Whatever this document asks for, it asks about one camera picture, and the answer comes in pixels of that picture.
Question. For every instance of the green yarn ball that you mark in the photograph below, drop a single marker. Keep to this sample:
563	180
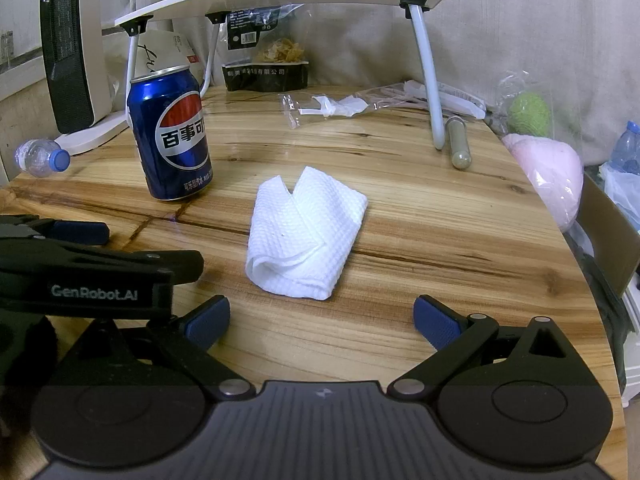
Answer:
530	114

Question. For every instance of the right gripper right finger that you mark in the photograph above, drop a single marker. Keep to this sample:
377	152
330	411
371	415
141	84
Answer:
460	343

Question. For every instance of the cardboard box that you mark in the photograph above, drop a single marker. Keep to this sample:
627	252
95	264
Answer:
614	240

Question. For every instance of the water bottle at right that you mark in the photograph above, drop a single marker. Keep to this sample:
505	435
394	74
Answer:
626	152

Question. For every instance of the white paper towel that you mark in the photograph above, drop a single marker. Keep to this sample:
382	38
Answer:
300	239

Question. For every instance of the pink plush item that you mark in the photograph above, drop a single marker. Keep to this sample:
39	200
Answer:
555	171

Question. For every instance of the olive cylindrical tube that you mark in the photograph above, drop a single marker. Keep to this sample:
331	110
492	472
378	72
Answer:
460	153

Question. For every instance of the white drawer cabinet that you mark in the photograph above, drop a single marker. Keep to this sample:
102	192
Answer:
632	343

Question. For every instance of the blue Pepsi can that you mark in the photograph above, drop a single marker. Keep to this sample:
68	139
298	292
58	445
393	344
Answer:
167	119

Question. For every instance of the black white tower heater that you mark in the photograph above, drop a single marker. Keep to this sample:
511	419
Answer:
73	58

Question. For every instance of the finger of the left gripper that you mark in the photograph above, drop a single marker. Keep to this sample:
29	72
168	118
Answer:
174	267
77	232

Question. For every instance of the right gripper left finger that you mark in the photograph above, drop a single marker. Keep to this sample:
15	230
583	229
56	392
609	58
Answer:
183	343

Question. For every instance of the clear bottle blue cap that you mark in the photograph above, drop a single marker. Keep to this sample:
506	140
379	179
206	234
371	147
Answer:
41	157

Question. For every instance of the clear plastic wrapper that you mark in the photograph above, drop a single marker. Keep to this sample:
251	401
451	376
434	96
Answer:
301	108

